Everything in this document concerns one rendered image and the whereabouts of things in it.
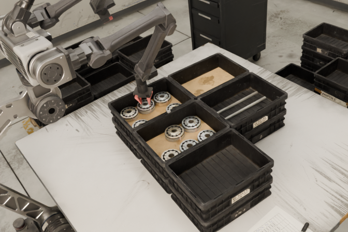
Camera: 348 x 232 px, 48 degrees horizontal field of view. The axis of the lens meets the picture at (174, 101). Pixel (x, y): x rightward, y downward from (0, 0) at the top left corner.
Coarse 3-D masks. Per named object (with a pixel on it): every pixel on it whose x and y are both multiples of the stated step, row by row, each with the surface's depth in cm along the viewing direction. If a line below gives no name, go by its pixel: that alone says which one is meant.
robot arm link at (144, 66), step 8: (160, 24) 180; (176, 24) 176; (160, 32) 180; (168, 32) 177; (152, 40) 186; (160, 40) 185; (152, 48) 189; (144, 56) 196; (152, 56) 194; (136, 64) 203; (144, 64) 198; (152, 64) 201; (144, 72) 202
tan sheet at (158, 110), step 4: (172, 96) 233; (172, 100) 229; (176, 100) 229; (168, 104) 227; (156, 108) 225; (160, 108) 225; (164, 108) 224; (152, 112) 222; (156, 112) 222; (160, 112) 222; (140, 116) 221; (144, 116) 221; (148, 116) 220; (152, 116) 220; (156, 116) 220; (136, 120) 219; (148, 120) 217; (132, 124) 216
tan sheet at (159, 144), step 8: (200, 120) 213; (200, 128) 207; (208, 128) 207; (160, 136) 206; (184, 136) 204; (192, 136) 203; (152, 144) 202; (160, 144) 201; (168, 144) 200; (176, 144) 200; (160, 152) 196
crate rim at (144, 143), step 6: (192, 102) 210; (198, 102) 209; (180, 108) 207; (204, 108) 205; (168, 114) 204; (156, 120) 201; (222, 120) 195; (144, 126) 198; (228, 126) 191; (138, 138) 192; (210, 138) 186; (144, 144) 188; (198, 144) 184; (150, 150) 184; (186, 150) 181; (156, 156) 180; (174, 156) 179; (162, 162) 177
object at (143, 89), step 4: (144, 84) 213; (136, 88) 220; (140, 88) 213; (144, 88) 214; (148, 88) 219; (152, 88) 218; (136, 92) 217; (140, 92) 215; (144, 92) 216; (148, 92) 216
